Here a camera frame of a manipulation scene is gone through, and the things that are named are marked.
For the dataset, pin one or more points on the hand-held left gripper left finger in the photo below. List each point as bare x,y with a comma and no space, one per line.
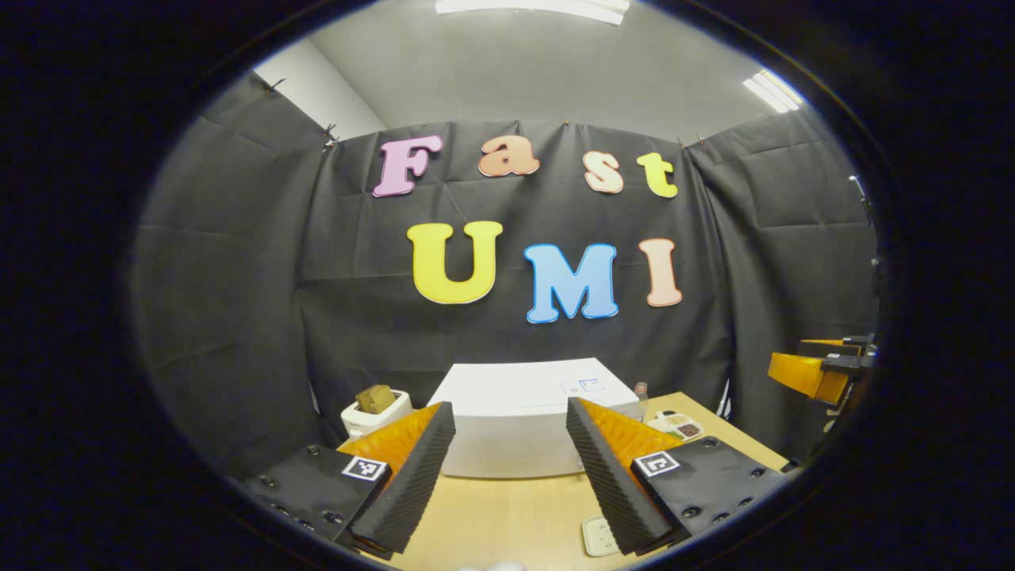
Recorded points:
412,484

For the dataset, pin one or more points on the small ceiling light panel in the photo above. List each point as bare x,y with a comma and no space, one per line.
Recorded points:
773,90

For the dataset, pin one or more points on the white divided seed dish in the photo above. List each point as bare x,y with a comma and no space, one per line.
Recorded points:
680,426

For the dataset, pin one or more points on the brown toast slice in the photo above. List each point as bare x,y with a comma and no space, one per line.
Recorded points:
374,398

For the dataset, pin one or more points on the long ceiling light panel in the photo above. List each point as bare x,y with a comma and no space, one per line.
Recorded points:
531,9

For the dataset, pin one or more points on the small pale plate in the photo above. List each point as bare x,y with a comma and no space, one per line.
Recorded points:
595,538

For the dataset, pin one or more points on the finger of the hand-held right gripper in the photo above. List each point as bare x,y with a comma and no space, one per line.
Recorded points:
833,342
797,373

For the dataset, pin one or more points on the black backdrop cloth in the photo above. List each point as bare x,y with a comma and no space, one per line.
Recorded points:
238,301

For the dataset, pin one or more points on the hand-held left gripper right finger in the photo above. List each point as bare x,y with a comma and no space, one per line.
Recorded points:
610,484

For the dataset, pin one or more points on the white toaster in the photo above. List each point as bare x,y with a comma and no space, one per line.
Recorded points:
361,424

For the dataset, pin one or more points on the clear bottle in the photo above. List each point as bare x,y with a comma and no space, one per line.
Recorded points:
641,396

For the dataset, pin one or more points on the white microwave oven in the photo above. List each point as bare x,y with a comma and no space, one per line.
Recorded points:
507,420

